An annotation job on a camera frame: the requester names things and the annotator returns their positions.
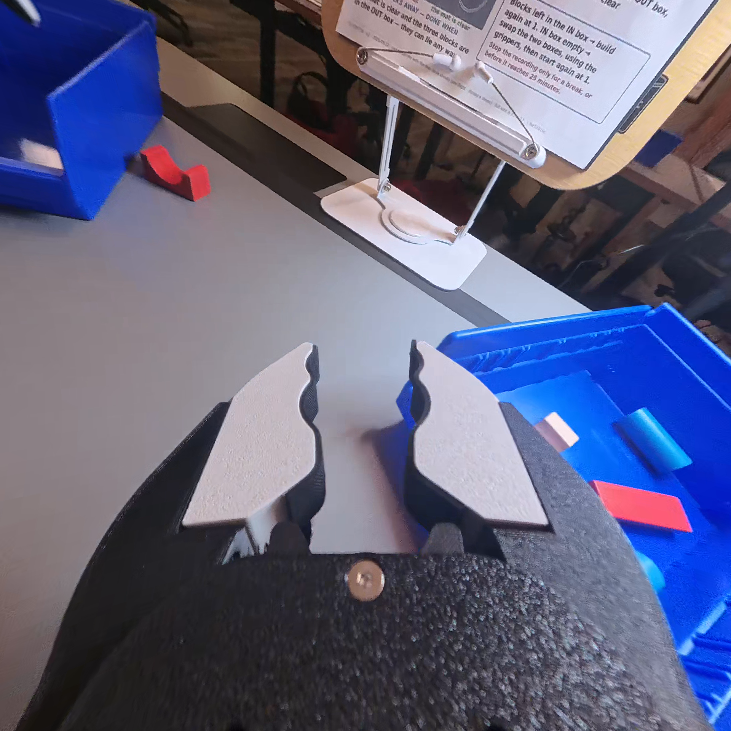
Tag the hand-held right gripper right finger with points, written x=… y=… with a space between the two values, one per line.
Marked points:
x=474 y=457

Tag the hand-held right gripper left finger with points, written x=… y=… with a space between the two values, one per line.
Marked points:
x=257 y=457

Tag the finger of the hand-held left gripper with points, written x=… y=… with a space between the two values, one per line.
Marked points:
x=28 y=8

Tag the blue plastic bin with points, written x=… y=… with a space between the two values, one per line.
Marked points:
x=103 y=125
x=571 y=354

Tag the red rectangular wooden block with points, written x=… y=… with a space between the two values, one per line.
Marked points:
x=639 y=505

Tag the red arch wooden block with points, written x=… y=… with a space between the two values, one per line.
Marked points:
x=177 y=183

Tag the natural wood arch block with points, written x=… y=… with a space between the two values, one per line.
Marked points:
x=557 y=431

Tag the blue wooden cylinder block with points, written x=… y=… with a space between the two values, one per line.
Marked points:
x=651 y=571
x=651 y=440

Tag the white lamp base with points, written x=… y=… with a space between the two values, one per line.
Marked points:
x=434 y=257

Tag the dark red bag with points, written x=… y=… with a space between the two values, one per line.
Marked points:
x=320 y=120

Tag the small blue storage bin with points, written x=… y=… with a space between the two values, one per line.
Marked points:
x=659 y=148

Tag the printed instruction sheet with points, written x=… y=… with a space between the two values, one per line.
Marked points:
x=571 y=57

